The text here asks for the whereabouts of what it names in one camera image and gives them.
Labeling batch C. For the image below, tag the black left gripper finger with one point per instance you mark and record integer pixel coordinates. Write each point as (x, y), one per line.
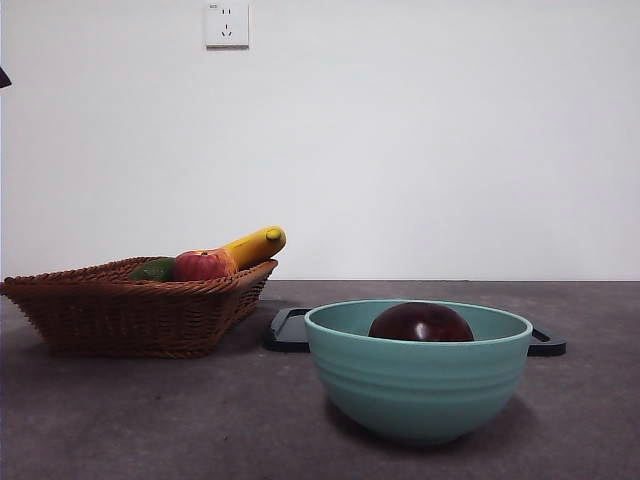
(3, 79)

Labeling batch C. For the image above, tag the dark purple plum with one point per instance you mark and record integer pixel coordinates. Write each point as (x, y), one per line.
(420, 325)

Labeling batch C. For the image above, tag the teal ribbed bowl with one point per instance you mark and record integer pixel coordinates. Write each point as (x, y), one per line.
(417, 385)

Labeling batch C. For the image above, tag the green fruit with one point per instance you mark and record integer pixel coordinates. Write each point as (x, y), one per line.
(152, 270)

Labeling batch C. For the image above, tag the brown wicker basket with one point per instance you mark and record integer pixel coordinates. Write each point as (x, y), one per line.
(125, 320)

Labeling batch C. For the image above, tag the red apple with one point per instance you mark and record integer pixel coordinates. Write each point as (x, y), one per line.
(200, 267)

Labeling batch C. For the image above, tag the yellow banana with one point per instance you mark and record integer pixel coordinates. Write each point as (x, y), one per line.
(250, 247)

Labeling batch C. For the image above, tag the dark rectangular tray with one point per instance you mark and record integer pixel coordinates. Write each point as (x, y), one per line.
(285, 335)

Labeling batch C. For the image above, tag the white wall socket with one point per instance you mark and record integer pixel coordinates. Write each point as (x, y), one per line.
(226, 25)

